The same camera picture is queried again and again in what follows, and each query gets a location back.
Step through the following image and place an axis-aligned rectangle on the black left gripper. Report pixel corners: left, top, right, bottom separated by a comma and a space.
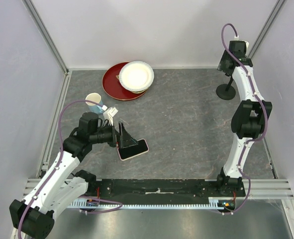
90, 121, 138, 148

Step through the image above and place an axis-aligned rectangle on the pink smartphone black screen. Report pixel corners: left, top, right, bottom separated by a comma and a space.
117, 139, 149, 161

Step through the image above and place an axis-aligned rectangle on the black phone stand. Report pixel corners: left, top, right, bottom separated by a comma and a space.
216, 64, 236, 100

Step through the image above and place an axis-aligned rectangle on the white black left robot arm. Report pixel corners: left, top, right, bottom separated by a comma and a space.
9, 112, 138, 239

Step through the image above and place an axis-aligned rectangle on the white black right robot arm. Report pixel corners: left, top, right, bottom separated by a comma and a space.
215, 39, 273, 197

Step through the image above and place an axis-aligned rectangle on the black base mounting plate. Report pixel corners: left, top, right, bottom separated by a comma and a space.
85, 179, 246, 199

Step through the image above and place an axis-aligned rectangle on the patterned plate under white plate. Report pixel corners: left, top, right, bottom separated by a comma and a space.
116, 75, 154, 94

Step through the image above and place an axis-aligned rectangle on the blue white paper cup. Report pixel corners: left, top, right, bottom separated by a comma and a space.
85, 93, 103, 115

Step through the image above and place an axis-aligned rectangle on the red round tray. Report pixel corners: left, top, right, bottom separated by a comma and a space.
102, 62, 146, 101

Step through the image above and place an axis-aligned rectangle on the white paper plate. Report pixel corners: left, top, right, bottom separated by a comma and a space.
118, 61, 154, 93

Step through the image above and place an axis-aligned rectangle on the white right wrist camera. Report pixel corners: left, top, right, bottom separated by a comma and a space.
234, 36, 249, 54

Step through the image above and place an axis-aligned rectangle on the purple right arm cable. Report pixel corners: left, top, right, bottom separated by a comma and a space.
211, 23, 270, 216

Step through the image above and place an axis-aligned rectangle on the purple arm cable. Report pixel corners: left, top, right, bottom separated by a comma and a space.
17, 100, 124, 239
211, 23, 270, 216

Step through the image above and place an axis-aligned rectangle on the aluminium frame post right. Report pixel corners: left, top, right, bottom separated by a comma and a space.
248, 0, 287, 59

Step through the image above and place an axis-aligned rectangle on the aluminium frame post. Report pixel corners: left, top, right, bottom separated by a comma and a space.
248, 0, 287, 59
22, 0, 69, 75

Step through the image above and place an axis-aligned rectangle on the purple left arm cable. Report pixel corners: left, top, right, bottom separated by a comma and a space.
17, 100, 124, 239

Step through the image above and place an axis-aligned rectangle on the light blue cable duct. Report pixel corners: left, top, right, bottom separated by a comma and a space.
67, 198, 235, 210

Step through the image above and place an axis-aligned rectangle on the aluminium front rail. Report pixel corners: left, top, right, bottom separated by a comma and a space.
23, 179, 294, 200

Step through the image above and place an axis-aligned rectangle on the aluminium frame post left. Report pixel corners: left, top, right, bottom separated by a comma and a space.
22, 0, 69, 75

